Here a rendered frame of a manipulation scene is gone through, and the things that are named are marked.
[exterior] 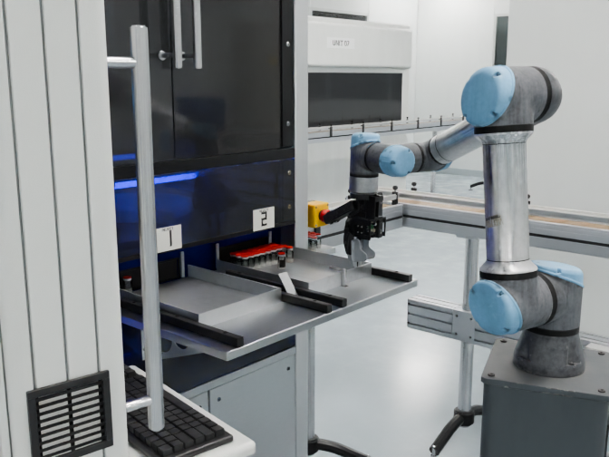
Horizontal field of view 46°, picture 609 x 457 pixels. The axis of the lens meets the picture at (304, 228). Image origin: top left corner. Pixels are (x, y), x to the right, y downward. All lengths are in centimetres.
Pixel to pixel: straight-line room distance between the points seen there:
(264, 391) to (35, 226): 133
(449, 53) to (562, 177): 785
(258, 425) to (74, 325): 126
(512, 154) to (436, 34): 960
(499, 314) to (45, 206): 90
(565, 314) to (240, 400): 97
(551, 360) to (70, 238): 104
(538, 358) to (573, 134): 165
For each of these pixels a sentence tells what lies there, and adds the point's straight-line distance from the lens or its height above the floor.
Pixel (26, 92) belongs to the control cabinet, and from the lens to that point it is 97.
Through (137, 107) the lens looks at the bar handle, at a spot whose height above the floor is 137.
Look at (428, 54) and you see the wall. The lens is 1110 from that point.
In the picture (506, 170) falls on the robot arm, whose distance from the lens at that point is 148.
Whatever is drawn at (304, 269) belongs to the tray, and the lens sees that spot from 203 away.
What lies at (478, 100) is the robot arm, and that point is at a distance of 148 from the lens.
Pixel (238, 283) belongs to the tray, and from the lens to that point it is 184.
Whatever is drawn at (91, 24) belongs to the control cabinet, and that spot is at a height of 148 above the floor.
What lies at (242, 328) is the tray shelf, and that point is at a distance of 158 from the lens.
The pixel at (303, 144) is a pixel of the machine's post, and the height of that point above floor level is 122.
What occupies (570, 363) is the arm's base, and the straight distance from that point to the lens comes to 167.
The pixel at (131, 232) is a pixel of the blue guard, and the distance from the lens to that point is 175.
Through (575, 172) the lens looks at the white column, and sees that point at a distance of 316.
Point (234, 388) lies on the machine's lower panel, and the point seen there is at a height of 55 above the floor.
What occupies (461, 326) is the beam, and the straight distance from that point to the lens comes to 282.
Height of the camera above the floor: 141
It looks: 12 degrees down
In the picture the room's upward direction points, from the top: straight up
